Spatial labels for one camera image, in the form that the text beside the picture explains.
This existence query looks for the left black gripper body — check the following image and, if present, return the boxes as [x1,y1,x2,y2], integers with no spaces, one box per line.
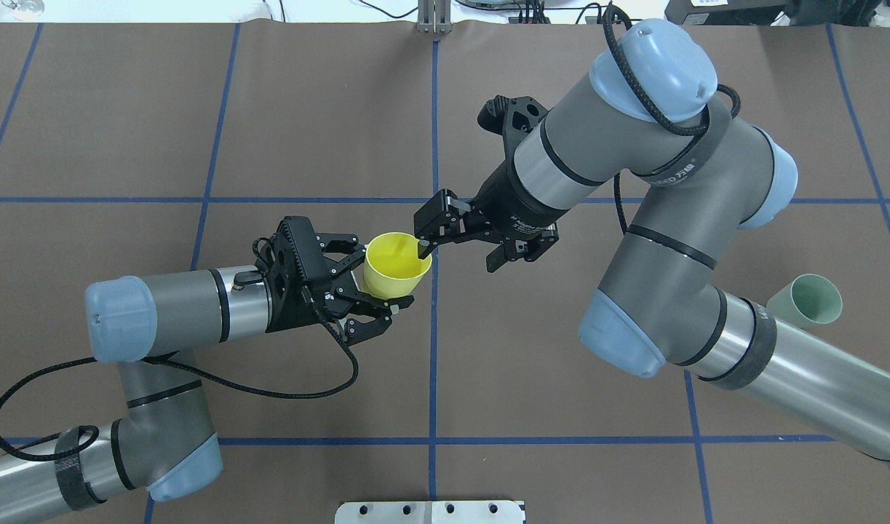
[256,216,333,333]

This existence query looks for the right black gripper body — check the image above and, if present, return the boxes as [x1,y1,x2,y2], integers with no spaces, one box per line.
[470,162,562,246]

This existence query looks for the yellow plastic cup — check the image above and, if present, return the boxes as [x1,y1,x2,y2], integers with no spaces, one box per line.
[361,232,432,299]

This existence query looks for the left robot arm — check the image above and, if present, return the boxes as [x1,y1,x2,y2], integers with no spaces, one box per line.
[0,216,413,523]

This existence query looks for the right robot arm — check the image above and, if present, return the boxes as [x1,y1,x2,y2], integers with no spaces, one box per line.
[413,4,890,469]

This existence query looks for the light green plastic cup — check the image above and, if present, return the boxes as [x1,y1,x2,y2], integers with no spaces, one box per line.
[767,273,843,329]

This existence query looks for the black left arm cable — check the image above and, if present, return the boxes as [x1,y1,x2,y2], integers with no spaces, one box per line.
[0,240,360,463]

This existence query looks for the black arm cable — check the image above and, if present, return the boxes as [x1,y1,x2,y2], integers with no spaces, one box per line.
[0,240,360,463]
[602,4,742,237]

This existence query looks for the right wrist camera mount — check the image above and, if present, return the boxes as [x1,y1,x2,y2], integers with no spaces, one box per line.
[477,95,549,160]

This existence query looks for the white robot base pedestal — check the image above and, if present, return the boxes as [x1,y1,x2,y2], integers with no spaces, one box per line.
[334,500,527,523]

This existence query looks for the aluminium frame post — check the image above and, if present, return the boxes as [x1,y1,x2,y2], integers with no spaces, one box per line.
[416,0,453,34]

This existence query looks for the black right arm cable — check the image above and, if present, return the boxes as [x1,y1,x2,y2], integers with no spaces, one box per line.
[602,4,742,237]

